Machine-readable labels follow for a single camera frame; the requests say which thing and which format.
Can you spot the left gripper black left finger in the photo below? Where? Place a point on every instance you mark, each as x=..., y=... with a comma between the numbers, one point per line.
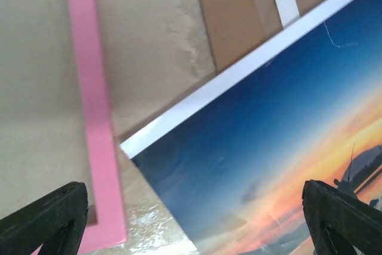
x=53, y=224

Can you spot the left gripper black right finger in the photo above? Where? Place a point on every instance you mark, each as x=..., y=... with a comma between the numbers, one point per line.
x=339, y=223

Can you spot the pink picture frame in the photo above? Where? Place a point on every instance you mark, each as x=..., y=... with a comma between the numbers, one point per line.
x=110, y=228

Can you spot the sunset beach photo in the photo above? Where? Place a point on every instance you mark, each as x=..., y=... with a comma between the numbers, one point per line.
x=230, y=161

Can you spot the brown frame backing board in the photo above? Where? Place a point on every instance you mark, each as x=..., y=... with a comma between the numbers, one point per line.
x=236, y=27

